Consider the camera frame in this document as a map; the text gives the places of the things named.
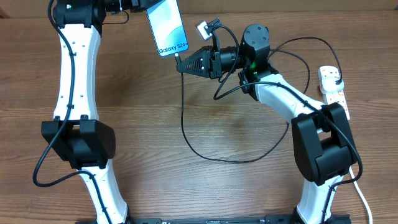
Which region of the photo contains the blue screen smartphone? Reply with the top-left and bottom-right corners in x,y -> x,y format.
147,0 -> 189,57

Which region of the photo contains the black charging cable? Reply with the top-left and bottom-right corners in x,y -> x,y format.
174,37 -> 344,164

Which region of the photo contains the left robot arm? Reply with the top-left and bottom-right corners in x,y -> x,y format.
32,0 -> 156,223

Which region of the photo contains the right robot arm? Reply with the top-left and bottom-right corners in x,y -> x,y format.
177,22 -> 361,223

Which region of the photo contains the white charger plug adapter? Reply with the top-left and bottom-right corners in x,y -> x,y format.
320,76 -> 345,94

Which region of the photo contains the white power strip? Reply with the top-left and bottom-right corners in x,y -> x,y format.
318,65 -> 350,120

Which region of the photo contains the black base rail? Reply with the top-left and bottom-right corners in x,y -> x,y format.
74,214 -> 352,224

